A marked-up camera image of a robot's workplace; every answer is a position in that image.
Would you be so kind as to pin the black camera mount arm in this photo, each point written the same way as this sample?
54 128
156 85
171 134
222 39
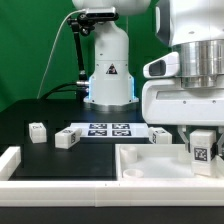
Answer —
80 28

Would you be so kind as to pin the white u-shaped fence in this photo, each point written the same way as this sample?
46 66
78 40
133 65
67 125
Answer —
154 192

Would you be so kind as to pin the white fiducial marker sheet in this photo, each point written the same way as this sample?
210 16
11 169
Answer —
112 130

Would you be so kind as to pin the black camera on mount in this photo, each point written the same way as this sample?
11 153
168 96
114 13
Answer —
104 13

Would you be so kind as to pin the white square table top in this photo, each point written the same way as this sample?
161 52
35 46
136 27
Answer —
160 161

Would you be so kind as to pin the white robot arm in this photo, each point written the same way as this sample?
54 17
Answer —
184 87

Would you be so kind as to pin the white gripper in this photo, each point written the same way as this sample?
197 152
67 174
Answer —
166 102

